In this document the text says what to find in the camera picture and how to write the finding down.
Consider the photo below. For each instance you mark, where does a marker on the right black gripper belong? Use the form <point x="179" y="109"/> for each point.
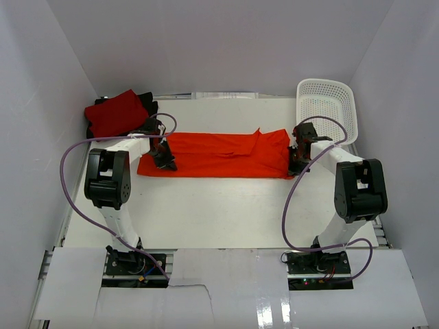
<point x="293" y="169"/>

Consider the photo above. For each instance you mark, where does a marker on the orange t shirt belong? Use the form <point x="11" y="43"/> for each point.
<point x="207" y="155"/>

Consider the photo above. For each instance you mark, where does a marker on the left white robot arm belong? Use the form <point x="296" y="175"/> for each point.
<point x="108" y="186"/>

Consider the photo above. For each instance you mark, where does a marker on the white plastic basket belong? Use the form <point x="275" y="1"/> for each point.
<point x="327" y="104"/>

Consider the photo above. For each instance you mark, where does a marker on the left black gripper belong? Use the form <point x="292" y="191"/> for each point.
<point x="167" y="162"/>

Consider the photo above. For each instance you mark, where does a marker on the folded black t shirt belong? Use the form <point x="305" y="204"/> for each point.
<point x="151" y="106"/>

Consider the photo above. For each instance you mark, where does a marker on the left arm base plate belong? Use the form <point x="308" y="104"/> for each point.
<point x="134" y="270"/>

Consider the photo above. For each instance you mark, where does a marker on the folded red t shirt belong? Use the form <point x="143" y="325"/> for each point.
<point x="116" y="114"/>

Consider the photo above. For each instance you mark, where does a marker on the white label strip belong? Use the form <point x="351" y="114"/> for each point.
<point x="228" y="95"/>

